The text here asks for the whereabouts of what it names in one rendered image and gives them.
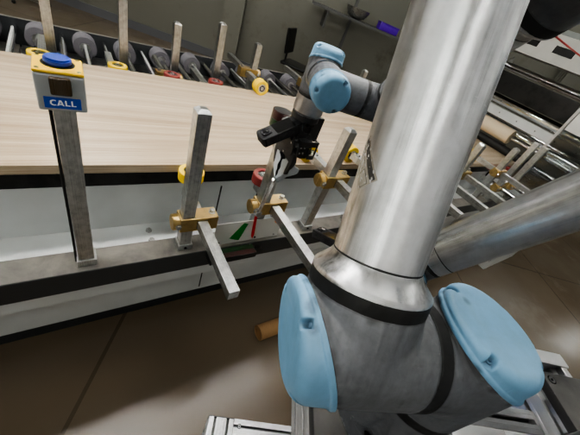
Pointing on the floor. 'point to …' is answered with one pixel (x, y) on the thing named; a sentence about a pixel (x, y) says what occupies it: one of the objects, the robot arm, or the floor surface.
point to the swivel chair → (292, 51)
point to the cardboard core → (267, 329)
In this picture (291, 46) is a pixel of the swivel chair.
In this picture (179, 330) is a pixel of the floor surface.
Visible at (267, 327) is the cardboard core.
